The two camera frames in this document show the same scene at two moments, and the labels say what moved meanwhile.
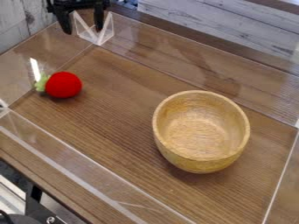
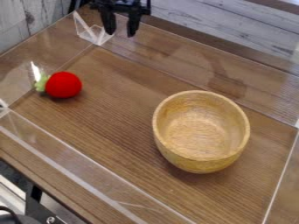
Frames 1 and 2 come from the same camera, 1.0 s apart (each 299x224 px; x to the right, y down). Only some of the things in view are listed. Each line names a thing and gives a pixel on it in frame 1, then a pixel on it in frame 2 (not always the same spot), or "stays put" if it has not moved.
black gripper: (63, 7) → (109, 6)
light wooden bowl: (201, 129) stays put
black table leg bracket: (37, 208) stays put
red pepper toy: (61, 84) stays put
